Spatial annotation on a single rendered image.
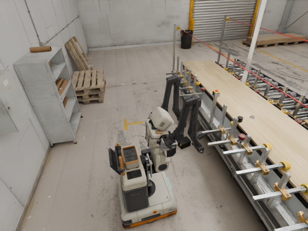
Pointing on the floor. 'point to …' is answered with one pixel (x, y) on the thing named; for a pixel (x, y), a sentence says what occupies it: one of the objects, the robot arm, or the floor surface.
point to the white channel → (254, 39)
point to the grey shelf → (50, 93)
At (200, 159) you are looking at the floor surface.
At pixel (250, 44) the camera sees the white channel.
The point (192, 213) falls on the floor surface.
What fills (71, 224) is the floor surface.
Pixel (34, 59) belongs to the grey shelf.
